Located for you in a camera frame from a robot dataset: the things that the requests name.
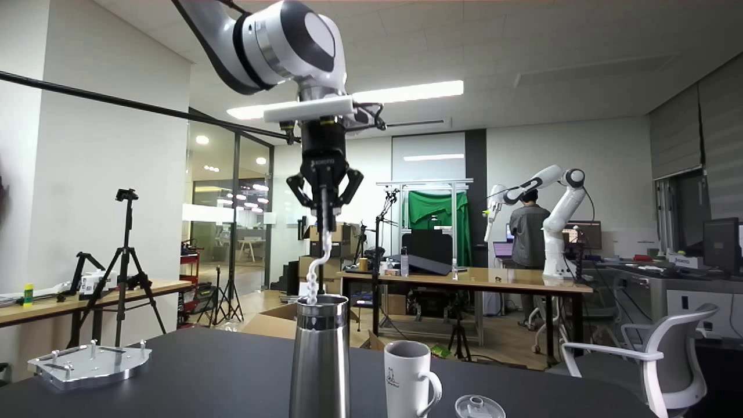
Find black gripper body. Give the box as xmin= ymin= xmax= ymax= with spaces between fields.
xmin=299 ymin=118 xmax=348 ymax=189

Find white bottle brush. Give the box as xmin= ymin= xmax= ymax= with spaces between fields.
xmin=299 ymin=228 xmax=337 ymax=306

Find stainless steel flask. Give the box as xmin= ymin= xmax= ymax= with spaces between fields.
xmin=287 ymin=294 xmax=353 ymax=418

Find black light stand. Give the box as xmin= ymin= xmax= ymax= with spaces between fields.
xmin=370 ymin=183 xmax=402 ymax=338

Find green screen backdrop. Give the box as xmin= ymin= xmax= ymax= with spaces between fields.
xmin=406 ymin=189 xmax=473 ymax=267

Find black monitor on desk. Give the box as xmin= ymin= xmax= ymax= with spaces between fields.
xmin=400 ymin=228 xmax=454 ymax=280

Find long ceiling light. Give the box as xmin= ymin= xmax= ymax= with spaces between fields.
xmin=350 ymin=77 xmax=466 ymax=109

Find open cardboard box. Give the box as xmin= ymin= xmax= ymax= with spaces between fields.
xmin=242 ymin=303 xmax=301 ymax=342

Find wooden desk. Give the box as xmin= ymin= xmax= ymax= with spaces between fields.
xmin=338 ymin=265 xmax=597 ymax=367

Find person in grey shirt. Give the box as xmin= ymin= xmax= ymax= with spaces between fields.
xmin=505 ymin=189 xmax=552 ymax=272

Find white mug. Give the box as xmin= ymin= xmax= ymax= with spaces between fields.
xmin=380 ymin=339 xmax=446 ymax=418

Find black overhead pole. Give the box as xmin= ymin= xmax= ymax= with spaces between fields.
xmin=0 ymin=68 xmax=301 ymax=144

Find long wooden bench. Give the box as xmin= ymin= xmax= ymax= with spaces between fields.
xmin=0 ymin=280 xmax=198 ymax=331

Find small black stand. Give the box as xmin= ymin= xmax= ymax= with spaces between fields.
xmin=55 ymin=250 xmax=106 ymax=305

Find clear glass lid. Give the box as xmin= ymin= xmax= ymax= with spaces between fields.
xmin=452 ymin=394 xmax=511 ymax=418

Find clear acrylic tray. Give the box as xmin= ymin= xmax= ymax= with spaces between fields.
xmin=25 ymin=339 xmax=155 ymax=391

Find grey workbench cabinet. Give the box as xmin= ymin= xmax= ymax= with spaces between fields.
xmin=585 ymin=253 xmax=743 ymax=345

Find grey window blinds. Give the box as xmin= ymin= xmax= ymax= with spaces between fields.
xmin=646 ymin=51 xmax=743 ymax=187

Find white office chair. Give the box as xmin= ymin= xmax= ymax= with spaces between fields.
xmin=560 ymin=306 xmax=720 ymax=418

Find dark computer monitor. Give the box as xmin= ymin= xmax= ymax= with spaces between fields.
xmin=702 ymin=216 xmax=743 ymax=280

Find white wrist camera mount plate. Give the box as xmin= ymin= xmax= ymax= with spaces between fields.
xmin=259 ymin=94 xmax=357 ymax=128

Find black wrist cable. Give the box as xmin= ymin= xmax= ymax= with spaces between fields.
xmin=350 ymin=100 xmax=388 ymax=135

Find black tripod with camera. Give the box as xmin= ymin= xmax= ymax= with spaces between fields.
xmin=64 ymin=187 xmax=170 ymax=351

